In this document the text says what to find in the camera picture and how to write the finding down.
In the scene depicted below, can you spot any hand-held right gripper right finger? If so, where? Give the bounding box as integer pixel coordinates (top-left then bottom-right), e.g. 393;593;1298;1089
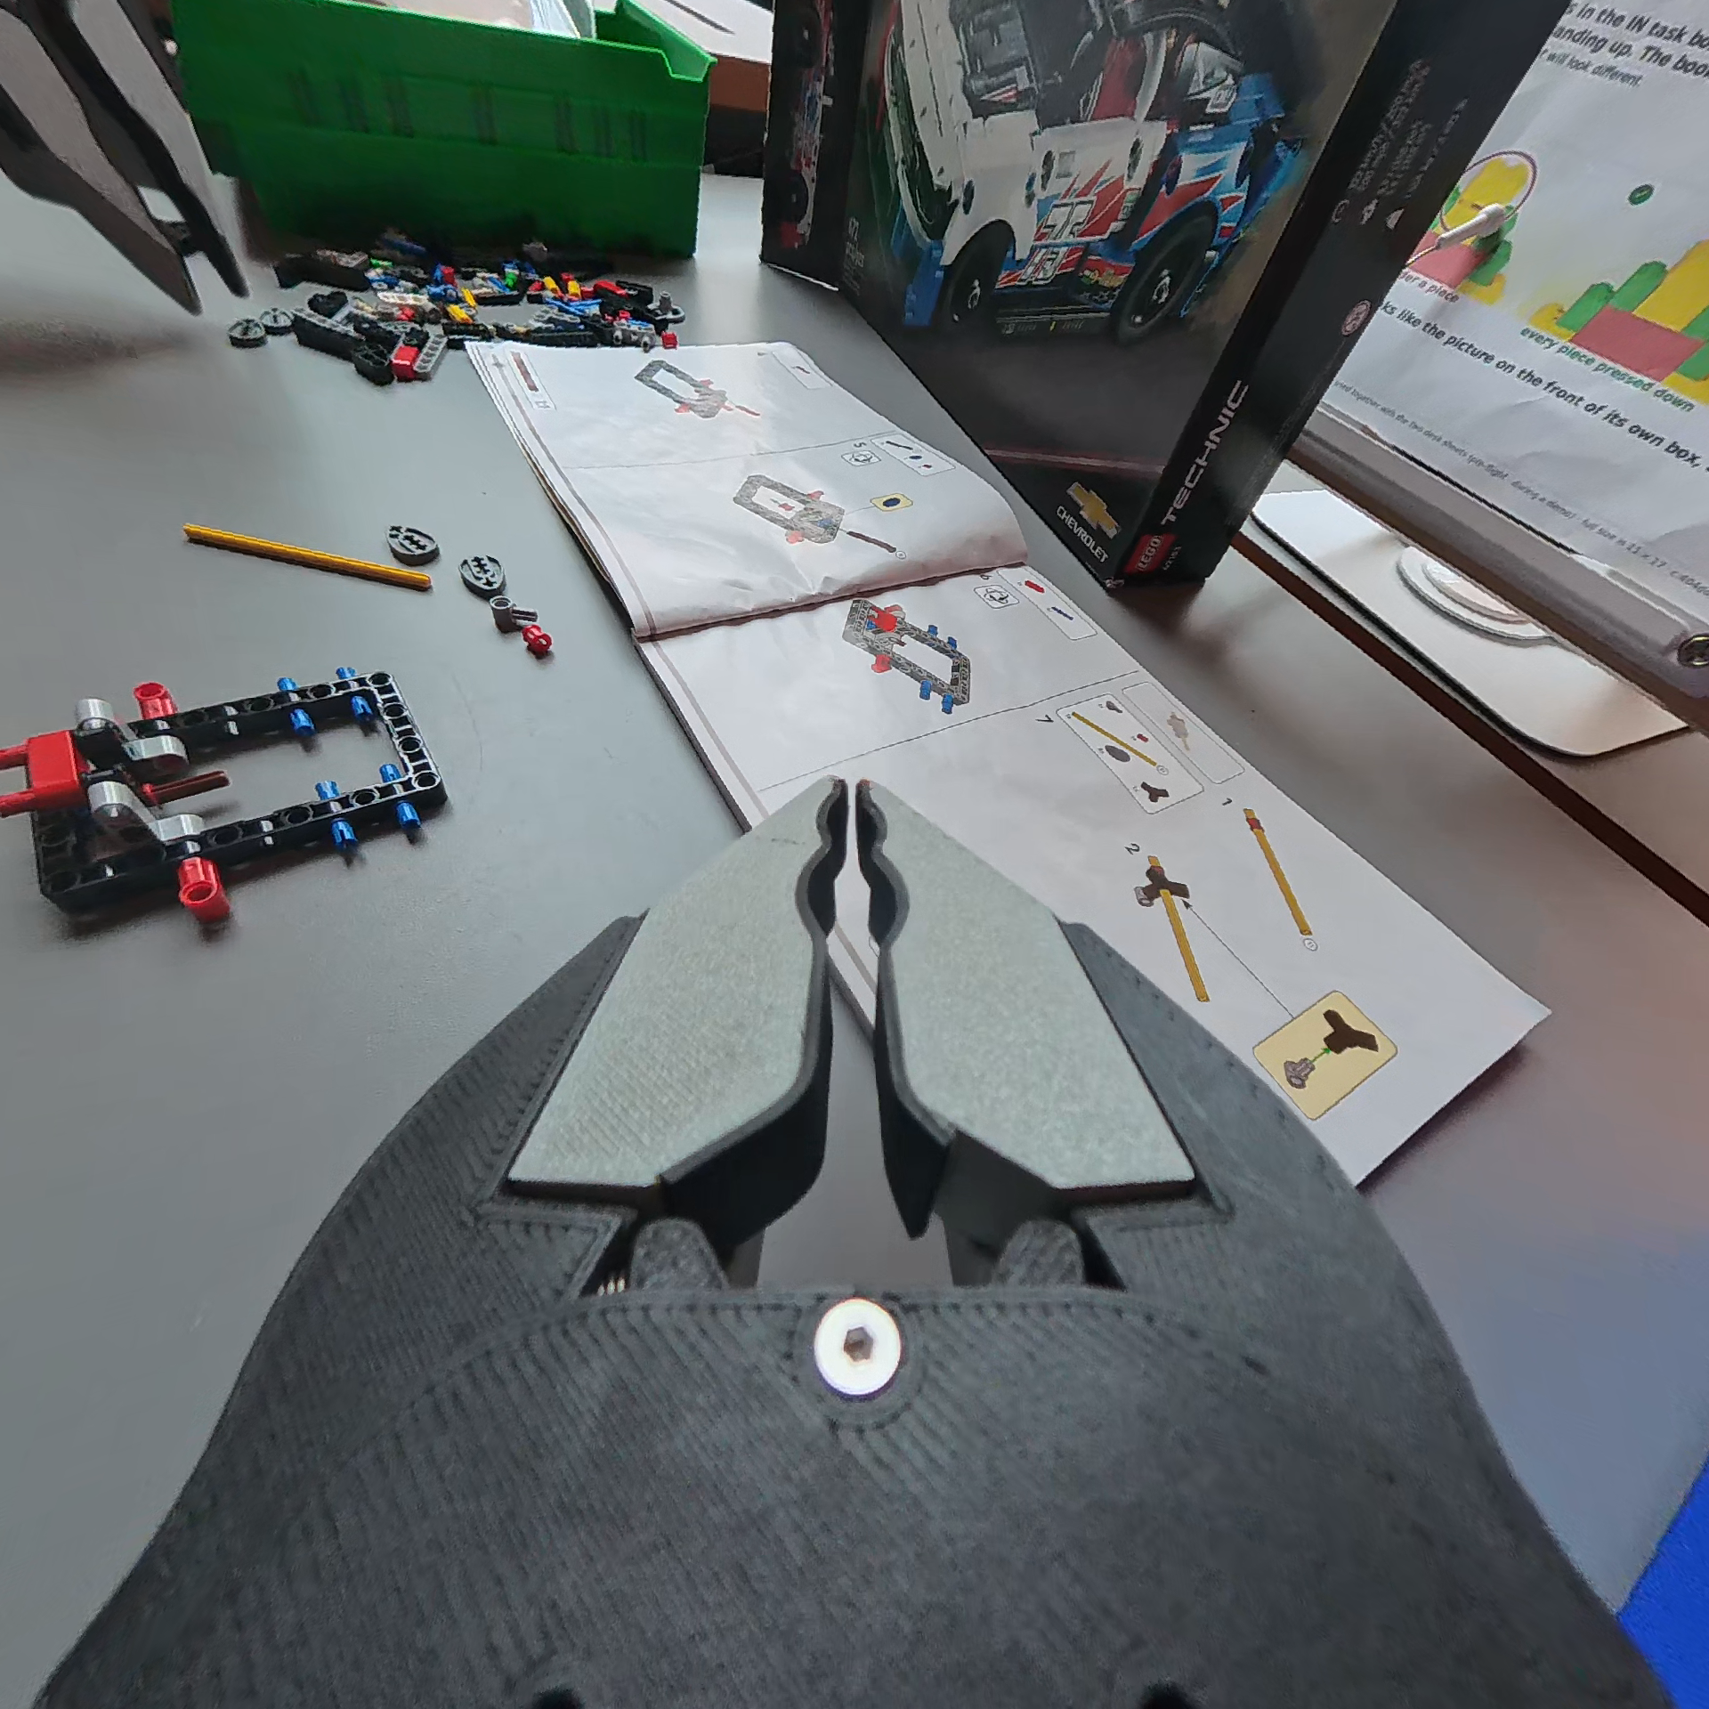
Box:
854;778;1198;1241

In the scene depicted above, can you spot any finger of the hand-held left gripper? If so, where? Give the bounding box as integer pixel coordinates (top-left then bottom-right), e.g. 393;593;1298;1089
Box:
59;0;251;299
0;0;205;317

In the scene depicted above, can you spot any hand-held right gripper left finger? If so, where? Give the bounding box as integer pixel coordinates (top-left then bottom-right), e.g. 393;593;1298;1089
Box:
505;778;853;1287

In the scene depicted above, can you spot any pile of plastic building pieces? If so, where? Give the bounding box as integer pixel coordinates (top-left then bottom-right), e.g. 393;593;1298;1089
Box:
224;228;690;390

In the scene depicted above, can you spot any green plastic bin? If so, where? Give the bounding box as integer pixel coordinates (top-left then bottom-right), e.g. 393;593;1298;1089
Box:
171;0;716;258

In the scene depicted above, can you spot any long yellow axle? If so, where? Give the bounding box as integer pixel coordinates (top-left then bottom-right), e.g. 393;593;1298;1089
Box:
183;524;435;593

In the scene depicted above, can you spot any white instruction booklet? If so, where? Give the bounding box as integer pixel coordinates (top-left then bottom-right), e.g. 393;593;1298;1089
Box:
464;340;1550;1189

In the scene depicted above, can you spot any black race car box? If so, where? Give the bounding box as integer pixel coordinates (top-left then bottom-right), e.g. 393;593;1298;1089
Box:
841;0;1571;591

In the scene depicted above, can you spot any computer monitor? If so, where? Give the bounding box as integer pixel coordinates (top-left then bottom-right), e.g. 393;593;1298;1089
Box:
1303;0;1709;696

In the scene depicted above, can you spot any blue plastic bin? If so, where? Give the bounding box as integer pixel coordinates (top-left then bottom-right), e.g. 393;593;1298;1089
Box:
1615;1511;1709;1709

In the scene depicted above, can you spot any black frame assembly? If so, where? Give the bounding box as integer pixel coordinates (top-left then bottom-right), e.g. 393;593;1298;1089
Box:
0;671;450;927

